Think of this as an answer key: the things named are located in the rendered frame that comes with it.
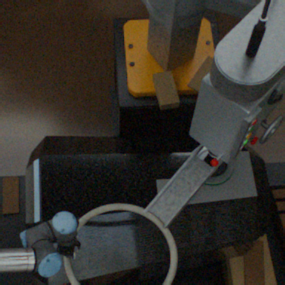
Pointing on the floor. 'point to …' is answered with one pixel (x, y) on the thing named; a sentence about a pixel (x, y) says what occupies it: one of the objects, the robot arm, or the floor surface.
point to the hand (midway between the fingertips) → (69, 249)
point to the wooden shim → (10, 195)
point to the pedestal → (156, 122)
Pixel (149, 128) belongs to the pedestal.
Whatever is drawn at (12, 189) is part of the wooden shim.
